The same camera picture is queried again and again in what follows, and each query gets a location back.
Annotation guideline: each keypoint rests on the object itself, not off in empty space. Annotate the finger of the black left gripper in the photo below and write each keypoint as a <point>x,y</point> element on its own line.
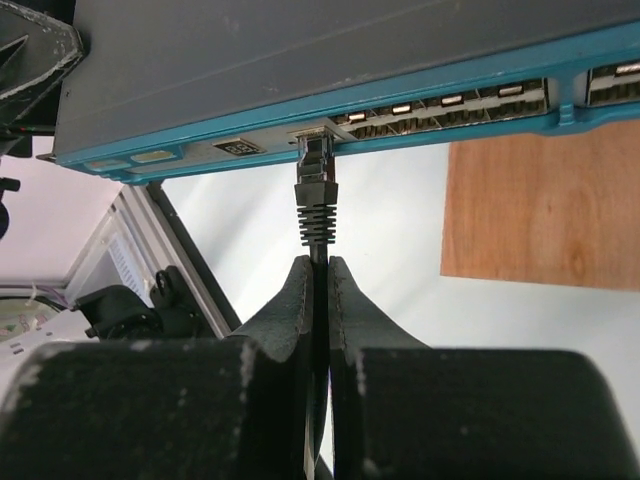
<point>39,48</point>

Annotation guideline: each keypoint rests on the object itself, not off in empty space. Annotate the wooden base board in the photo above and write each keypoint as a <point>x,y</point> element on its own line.
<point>550,210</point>

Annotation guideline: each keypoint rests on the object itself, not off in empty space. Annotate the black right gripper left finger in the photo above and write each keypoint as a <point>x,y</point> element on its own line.
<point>236,408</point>

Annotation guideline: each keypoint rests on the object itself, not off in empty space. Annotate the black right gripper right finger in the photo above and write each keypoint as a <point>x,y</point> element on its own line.
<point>405,410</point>

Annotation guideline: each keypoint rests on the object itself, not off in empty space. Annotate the dark grey network switch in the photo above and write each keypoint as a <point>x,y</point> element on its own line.
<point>176,88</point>

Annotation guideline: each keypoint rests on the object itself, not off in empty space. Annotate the aluminium front rail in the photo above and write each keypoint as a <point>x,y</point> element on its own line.
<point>139,235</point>

